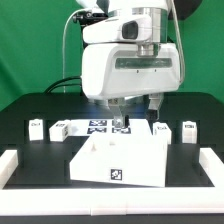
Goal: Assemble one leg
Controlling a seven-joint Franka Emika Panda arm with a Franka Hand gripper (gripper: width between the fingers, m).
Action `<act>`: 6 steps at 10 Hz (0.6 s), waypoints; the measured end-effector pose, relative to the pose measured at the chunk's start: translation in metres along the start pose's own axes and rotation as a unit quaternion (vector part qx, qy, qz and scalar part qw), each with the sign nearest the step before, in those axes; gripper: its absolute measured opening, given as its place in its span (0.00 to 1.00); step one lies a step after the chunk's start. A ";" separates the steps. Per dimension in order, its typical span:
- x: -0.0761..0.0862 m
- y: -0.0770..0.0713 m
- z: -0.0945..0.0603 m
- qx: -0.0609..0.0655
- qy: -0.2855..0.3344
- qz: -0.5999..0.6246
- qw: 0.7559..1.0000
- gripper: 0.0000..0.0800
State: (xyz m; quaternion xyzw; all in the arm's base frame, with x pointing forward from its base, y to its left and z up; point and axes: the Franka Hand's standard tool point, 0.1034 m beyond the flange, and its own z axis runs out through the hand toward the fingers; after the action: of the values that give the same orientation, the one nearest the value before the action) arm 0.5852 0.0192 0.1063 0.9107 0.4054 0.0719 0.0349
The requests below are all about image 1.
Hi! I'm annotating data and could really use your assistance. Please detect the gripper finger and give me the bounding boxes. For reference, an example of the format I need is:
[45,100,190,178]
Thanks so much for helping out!
[146,93,164,121]
[108,98,129,129]

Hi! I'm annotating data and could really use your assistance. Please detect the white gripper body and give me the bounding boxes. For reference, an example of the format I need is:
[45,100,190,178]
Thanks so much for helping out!
[81,43,180,100]

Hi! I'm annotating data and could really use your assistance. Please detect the white square table top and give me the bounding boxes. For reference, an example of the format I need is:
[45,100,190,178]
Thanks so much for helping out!
[70,133,168,187]

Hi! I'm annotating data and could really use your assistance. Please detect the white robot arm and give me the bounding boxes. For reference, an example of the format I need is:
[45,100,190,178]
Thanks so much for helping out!
[76,0,185,129]

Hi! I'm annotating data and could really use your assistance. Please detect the white marker sheet with tags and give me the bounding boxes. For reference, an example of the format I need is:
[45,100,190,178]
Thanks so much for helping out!
[70,119,151,136]

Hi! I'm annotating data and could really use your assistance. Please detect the white U-shaped obstacle fence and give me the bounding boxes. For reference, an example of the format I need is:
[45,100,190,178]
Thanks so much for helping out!
[0,148,224,216]

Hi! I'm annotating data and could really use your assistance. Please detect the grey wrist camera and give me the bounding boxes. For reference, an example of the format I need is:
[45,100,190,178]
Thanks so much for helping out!
[83,15,152,44]

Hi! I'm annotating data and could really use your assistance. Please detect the black cable bundle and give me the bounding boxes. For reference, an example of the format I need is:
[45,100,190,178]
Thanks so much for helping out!
[43,75,83,94]

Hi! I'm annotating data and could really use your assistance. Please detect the grey cable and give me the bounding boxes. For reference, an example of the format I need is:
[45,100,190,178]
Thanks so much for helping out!
[61,8,86,94]

